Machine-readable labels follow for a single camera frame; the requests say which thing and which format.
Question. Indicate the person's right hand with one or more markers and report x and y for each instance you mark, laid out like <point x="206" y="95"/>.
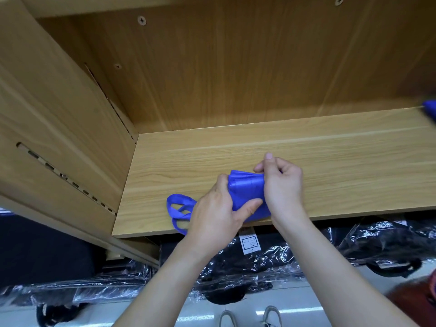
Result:
<point x="283" y="187"/>

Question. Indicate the person's left hand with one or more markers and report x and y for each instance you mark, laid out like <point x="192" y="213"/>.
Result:
<point x="214" y="221"/>

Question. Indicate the blue non-woven bag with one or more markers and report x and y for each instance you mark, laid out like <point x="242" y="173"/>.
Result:
<point x="246" y="187"/>
<point x="430" y="110"/>

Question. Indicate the wooden shelf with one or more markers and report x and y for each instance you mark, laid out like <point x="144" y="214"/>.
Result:
<point x="306" y="78"/>

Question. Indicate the red shopping basket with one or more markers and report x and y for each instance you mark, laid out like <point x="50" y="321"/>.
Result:
<point x="419" y="303"/>

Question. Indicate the person's right forearm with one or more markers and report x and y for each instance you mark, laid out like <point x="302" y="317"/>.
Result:
<point x="340" y="282"/>

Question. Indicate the person's left forearm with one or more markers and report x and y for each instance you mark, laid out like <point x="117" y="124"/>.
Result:
<point x="163" y="289"/>

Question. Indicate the person's right shoe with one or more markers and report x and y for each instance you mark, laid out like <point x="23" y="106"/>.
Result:
<point x="270" y="316"/>

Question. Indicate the white paper tag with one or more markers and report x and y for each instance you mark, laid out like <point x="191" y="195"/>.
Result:
<point x="250" y="243"/>

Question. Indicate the black wrapped bag with tag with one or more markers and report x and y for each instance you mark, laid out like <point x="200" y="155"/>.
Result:
<point x="272" y="259"/>

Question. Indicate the black plastic-wrapped bag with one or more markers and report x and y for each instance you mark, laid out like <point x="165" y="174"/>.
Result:
<point x="68" y="289"/>
<point x="395" y="245"/>

